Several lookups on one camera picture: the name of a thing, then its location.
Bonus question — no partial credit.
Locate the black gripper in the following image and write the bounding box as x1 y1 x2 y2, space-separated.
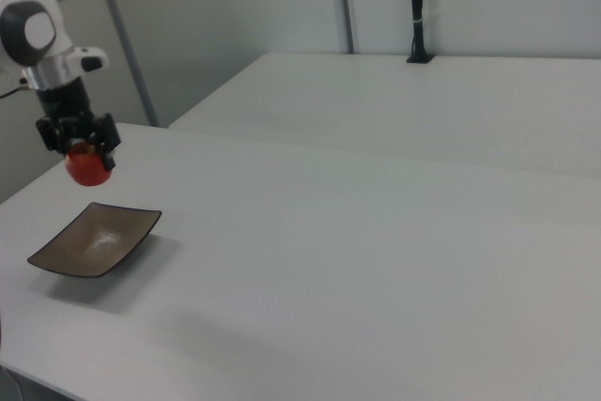
35 77 123 172

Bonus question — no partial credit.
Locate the red apple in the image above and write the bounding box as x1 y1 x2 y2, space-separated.
64 139 115 188

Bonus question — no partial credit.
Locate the square brown ceramic plate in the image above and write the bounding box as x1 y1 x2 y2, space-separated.
26 201 163 279

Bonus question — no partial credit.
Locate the thin black cable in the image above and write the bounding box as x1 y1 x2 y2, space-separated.
0 77 28 100

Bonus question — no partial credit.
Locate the grey metal partition post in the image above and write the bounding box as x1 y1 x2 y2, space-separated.
87 0 160 129
327 0 357 55

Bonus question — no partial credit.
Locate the black camera stand pole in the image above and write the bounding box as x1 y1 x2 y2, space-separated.
405 0 436 66

